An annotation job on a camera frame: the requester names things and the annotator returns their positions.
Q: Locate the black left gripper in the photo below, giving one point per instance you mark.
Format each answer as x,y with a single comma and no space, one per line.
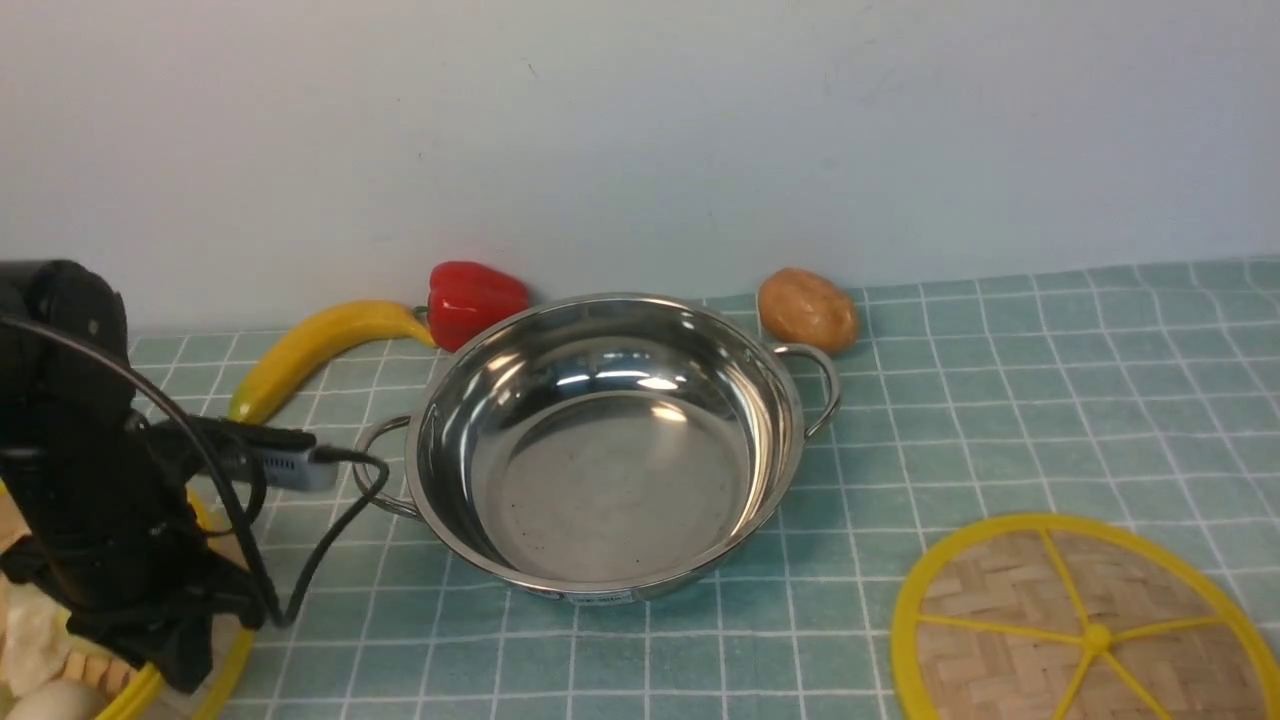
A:
114,541

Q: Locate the bamboo steamer basket yellow rim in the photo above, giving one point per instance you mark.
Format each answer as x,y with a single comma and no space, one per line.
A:
38,648

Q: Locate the yellow banana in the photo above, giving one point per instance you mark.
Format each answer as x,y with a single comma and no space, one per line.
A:
312,343

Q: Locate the woven bamboo steamer lid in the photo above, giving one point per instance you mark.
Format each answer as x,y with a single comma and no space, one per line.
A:
1049,616

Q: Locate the stainless steel pot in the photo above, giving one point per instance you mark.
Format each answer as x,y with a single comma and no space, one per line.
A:
609,448

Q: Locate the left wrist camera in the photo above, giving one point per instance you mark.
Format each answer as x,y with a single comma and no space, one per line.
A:
283,458

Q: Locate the green checkered tablecloth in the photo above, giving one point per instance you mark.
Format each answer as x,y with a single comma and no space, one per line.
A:
1141,395

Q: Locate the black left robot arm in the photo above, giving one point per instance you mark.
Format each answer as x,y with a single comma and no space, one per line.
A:
65,342

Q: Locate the white round bun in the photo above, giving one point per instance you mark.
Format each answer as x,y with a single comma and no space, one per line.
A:
60,699

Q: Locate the red bell pepper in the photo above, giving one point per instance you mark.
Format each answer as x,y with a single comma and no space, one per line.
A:
466,298

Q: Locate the brown potato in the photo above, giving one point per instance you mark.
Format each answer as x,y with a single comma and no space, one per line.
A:
798,306

